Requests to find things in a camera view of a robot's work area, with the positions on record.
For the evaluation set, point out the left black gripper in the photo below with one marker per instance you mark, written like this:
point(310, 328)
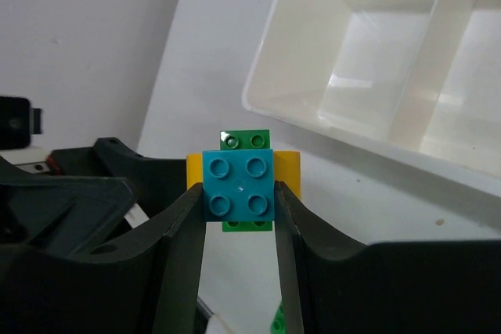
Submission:
point(84, 197)

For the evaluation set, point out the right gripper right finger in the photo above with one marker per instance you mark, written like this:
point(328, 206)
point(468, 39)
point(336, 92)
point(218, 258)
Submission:
point(332, 283)

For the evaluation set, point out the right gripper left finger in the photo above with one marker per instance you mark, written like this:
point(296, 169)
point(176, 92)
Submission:
point(144, 281)

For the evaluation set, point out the yellow curved lego brick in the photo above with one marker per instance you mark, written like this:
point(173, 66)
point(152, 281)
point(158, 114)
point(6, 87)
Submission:
point(287, 167)

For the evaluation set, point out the blue square lego brick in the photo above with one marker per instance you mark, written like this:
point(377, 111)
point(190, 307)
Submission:
point(238, 185)

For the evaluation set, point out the green lego plate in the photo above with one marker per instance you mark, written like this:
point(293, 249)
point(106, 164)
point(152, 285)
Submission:
point(245, 139)

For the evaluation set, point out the green and yellow lego block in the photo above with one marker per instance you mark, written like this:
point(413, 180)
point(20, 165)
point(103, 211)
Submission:
point(278, 324)

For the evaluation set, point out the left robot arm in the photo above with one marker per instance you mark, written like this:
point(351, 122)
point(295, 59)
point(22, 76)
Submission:
point(15, 123)

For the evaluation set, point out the white three-compartment tray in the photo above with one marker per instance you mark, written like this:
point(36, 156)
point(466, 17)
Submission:
point(417, 81)

